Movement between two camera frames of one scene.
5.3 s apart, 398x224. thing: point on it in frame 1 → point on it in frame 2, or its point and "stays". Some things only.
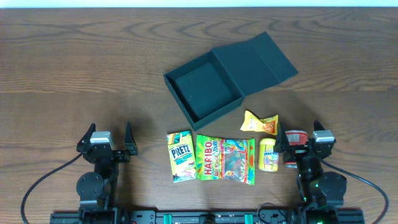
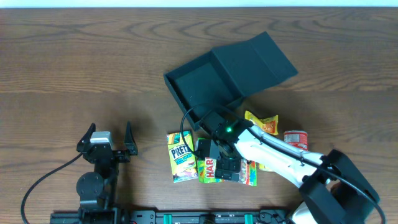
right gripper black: (305, 151) → (228, 170)
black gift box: (209, 84) stays
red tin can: (296, 137) stays
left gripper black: (106, 154) stays
